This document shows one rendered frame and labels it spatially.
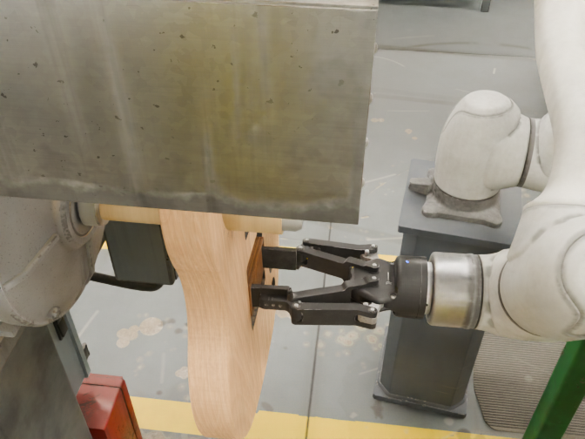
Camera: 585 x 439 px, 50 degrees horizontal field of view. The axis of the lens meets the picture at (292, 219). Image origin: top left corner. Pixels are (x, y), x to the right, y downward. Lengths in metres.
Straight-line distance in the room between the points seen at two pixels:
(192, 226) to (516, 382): 1.67
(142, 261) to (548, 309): 0.61
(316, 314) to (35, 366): 0.45
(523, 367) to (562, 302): 1.57
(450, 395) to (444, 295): 1.20
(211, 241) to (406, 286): 0.28
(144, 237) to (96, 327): 1.30
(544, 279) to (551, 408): 0.85
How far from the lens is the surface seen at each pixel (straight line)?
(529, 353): 2.19
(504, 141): 1.38
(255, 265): 0.76
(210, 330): 0.65
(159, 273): 0.99
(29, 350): 0.97
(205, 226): 0.54
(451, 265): 0.75
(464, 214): 1.48
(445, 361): 1.80
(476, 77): 3.63
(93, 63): 0.37
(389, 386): 1.94
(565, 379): 1.34
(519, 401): 2.07
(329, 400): 1.96
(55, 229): 0.63
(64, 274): 0.67
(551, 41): 0.85
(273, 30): 0.33
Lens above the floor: 1.65
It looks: 41 degrees down
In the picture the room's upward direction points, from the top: straight up
